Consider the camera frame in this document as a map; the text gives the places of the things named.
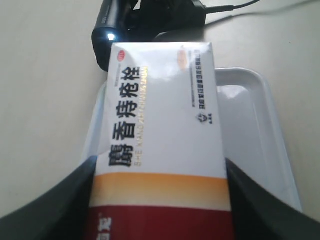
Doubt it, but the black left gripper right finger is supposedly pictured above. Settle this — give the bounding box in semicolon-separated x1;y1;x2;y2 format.
226;159;320;240

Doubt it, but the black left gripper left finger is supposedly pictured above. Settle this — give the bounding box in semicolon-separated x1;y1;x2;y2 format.
0;156;98;240

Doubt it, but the white red medicine box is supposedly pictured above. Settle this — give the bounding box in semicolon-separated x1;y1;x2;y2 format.
84;42;235;240

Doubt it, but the black handheld barcode scanner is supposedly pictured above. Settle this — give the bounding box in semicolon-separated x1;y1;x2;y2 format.
91;0;206;72

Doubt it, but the black scanner cable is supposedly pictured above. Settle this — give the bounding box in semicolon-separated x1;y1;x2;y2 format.
203;0;320;26

